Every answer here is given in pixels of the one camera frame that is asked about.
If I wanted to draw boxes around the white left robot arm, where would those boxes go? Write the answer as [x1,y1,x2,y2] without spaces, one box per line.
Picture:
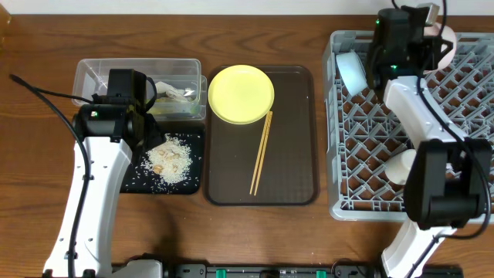
[42,104,164,277]

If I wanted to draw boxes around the wooden chopstick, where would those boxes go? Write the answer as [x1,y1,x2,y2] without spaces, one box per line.
[249,111,271,195]
[252,111,273,196]

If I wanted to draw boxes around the dark brown serving tray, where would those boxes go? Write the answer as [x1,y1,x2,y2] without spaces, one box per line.
[204,66,320,206]

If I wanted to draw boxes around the white bowl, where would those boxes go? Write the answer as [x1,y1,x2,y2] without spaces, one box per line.
[424,22,458,75]

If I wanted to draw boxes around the black waste tray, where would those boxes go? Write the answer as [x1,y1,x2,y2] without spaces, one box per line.
[120,121,205,195]

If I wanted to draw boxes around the rice and nut leftovers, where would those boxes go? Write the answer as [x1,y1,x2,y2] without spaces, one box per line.
[129,133,204,195]

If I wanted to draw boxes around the green snack wrapper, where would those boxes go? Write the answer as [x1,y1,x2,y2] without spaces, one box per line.
[150,98,200,117]

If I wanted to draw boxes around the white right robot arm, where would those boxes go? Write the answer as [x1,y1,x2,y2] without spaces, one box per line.
[365,33,492,277]

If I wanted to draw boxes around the grey dishwasher rack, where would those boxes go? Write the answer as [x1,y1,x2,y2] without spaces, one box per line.
[323,31,493,222]

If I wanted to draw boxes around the white cup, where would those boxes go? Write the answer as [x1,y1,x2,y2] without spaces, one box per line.
[384,149,416,185]

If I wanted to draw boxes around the light blue bowl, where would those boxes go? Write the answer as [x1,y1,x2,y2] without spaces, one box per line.
[336,51,367,97]

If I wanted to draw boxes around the clear plastic waste bin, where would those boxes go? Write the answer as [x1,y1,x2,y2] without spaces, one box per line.
[73,58,208,121]

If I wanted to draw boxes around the yellow plate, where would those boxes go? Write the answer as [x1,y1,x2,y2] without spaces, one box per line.
[208,65,275,124]

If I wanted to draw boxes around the white tissue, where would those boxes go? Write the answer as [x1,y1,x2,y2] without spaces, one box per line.
[155,81,197,103]

